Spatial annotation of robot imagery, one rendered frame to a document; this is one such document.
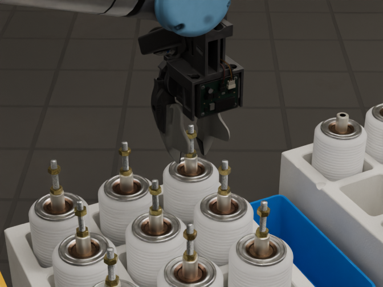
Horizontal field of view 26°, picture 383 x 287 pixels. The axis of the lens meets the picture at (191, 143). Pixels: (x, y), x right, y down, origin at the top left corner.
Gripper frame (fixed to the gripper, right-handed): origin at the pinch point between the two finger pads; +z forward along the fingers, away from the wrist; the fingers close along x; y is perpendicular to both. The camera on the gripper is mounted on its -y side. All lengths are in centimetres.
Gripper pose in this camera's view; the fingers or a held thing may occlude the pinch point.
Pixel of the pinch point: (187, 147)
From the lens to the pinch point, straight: 108.0
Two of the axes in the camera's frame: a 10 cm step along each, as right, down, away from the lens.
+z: 0.0, 8.4, 5.4
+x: 8.6, -2.7, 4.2
